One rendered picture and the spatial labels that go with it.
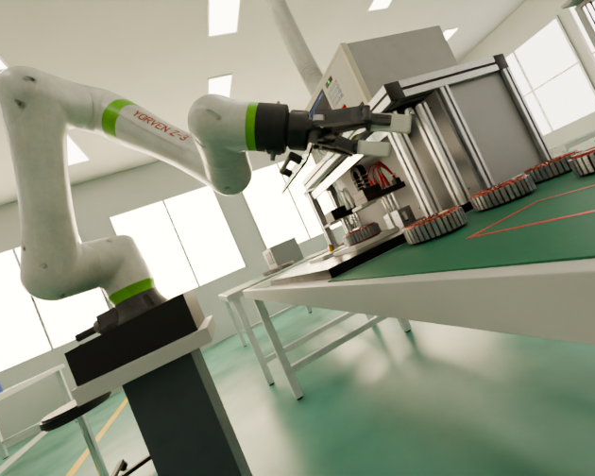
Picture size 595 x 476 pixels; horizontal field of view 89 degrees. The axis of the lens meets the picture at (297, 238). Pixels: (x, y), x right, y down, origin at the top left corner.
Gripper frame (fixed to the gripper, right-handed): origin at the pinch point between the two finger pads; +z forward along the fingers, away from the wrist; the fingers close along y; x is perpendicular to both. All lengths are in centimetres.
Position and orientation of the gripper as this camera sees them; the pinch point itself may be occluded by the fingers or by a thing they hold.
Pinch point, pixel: (393, 138)
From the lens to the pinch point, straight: 64.3
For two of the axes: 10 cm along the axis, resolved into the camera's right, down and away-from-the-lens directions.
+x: 1.0, -9.9, 0.3
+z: 9.9, 1.0, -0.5
